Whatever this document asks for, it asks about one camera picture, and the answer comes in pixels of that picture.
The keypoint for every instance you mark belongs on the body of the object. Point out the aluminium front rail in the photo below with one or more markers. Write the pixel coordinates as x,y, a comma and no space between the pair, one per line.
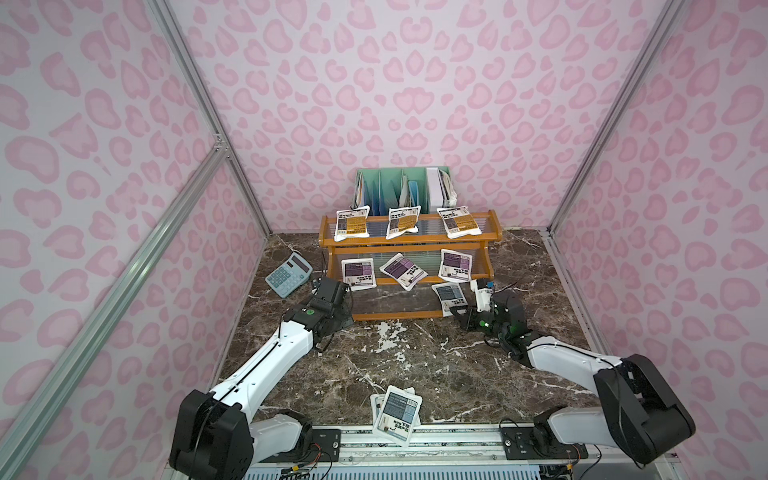
460,451

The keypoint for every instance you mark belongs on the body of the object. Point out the white coffee bag face down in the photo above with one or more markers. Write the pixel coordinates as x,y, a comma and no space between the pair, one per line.
352,223

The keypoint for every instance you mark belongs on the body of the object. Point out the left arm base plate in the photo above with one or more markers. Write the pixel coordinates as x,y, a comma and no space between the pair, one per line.
325,441

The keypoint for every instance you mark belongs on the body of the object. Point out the green file organizer with folders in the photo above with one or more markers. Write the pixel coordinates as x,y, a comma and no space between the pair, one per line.
384,189

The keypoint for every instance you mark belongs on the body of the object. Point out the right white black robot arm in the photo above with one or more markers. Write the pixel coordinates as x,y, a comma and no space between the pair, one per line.
638,411

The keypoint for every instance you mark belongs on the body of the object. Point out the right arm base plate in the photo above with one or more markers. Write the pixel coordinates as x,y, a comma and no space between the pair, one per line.
537,444

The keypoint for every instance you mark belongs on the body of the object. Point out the blue-grey label coffee bag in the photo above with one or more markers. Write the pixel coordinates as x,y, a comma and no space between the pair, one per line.
450,295
396,423

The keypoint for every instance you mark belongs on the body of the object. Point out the light blue calculator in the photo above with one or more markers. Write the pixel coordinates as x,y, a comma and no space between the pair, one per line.
290,275

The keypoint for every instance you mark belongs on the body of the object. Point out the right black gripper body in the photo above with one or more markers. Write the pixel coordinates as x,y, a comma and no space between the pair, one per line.
471,318

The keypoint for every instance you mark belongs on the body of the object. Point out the purple label coffee bag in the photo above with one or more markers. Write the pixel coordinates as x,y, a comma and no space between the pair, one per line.
455,266
359,273
404,271

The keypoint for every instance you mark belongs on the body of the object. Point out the blue-grey label coffee bag front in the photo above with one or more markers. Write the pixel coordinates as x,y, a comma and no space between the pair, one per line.
396,423

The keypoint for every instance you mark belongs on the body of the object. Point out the yellow label coffee bag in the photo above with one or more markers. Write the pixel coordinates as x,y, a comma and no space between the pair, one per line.
402,221
458,222

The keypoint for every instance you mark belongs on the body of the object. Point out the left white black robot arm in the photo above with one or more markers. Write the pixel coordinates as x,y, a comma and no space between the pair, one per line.
216,435

